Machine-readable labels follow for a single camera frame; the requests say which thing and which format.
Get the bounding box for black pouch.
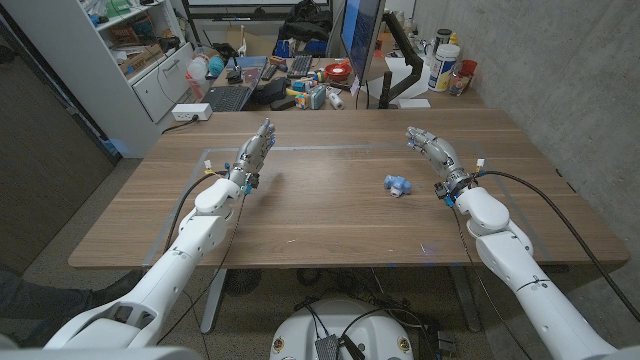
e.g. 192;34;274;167
257;77;292;106

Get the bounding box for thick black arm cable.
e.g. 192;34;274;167
163;171;229;254
472;169;640;324

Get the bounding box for red plastic cup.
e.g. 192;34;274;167
448;59;479;97

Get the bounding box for red bowl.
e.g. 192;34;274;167
323;60;353;83

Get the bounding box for cardboard box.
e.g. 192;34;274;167
117;43;166;76

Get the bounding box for blue plastic crate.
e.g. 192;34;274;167
273;38;329;59

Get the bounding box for white power strip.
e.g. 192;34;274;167
171;102;214;123

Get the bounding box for black round floor fan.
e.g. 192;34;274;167
223;268;263;298

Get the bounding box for white paper sheet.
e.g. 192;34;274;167
369;55;432;106

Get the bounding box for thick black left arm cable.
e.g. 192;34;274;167
163;171;229;254

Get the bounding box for clear plastic jug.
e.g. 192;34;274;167
187;53;210;81

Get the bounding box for black keyboard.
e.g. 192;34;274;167
286;54;314;80

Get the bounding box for white shelf cabinet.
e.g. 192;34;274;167
0;0;196;159

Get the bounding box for person leg dark trousers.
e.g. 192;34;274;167
0;268;147;346

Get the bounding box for white wipes canister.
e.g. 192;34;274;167
427;43;461;93

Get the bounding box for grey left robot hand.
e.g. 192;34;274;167
227;117;277;195

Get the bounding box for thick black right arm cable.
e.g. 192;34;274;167
472;169;640;324

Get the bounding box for teal small box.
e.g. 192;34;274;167
308;83;328;111

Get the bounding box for black computer monitor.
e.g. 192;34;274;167
339;0;386;84

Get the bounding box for grey metal table leg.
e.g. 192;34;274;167
447;264;484;334
199;268;229;335

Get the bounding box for blue toy camera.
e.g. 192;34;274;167
383;174;413;198

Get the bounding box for black bag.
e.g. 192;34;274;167
277;0;334;44

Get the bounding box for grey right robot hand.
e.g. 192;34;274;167
404;125;474;201

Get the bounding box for wooden back desk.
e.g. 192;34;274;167
212;55;489;112

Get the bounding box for black laptop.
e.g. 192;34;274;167
200;55;269;113

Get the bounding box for white robot torso base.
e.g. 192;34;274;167
269;298;415;360

